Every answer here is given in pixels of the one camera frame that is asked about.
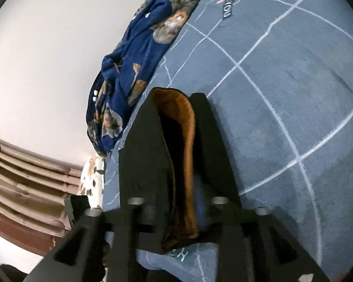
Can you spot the black pants with orange lining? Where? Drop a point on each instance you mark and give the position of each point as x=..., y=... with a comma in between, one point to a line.
x=173, y=141

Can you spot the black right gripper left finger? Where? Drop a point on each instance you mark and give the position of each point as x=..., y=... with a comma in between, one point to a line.
x=78, y=257

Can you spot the beige pleated curtain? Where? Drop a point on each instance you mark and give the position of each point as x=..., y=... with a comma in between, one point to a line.
x=32, y=193

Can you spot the dark blue dog-print blanket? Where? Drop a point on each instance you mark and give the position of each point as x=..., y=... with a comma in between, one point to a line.
x=126, y=72

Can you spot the blue grid-pattern bed sheet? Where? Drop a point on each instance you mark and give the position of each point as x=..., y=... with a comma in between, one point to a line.
x=279, y=77

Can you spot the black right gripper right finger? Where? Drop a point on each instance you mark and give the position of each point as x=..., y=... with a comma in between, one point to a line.
x=255, y=246

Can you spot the white floral pillow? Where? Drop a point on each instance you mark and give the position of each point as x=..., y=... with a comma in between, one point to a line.
x=92, y=182

